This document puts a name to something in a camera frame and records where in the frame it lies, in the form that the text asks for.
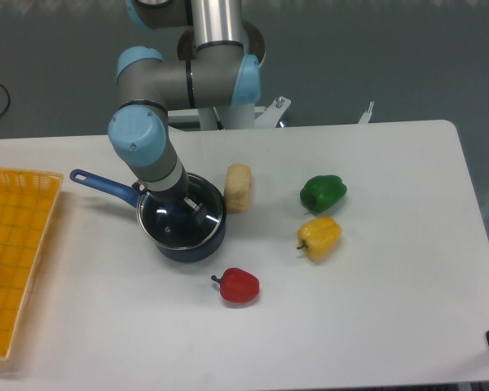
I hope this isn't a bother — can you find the blue saucepan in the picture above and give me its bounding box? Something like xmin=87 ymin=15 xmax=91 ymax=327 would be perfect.
xmin=70 ymin=169 xmax=227 ymax=263

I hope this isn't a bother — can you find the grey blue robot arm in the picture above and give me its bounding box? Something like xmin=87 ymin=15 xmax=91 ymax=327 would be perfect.
xmin=108 ymin=1 xmax=261 ymax=204

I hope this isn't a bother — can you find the green bell pepper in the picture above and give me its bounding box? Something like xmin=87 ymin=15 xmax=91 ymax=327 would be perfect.
xmin=299 ymin=175 xmax=347 ymax=214

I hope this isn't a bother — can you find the red bell pepper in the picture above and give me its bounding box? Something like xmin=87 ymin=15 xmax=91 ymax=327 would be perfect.
xmin=211 ymin=267 xmax=260 ymax=304

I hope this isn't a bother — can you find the yellow plastic basket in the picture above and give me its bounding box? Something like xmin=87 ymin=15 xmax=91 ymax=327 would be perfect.
xmin=0 ymin=167 xmax=64 ymax=362

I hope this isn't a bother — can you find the beige bread loaf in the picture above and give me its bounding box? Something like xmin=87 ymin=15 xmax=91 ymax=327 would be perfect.
xmin=223 ymin=164 xmax=252 ymax=213

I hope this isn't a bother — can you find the glass lid blue knob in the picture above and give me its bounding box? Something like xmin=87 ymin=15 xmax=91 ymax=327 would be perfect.
xmin=138 ymin=187 xmax=225 ymax=251

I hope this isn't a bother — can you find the yellow bell pepper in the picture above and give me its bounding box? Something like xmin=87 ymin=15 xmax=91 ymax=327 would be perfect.
xmin=297 ymin=217 xmax=342 ymax=261

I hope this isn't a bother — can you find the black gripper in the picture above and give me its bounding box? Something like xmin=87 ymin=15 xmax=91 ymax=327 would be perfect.
xmin=131 ymin=165 xmax=207 ymax=224

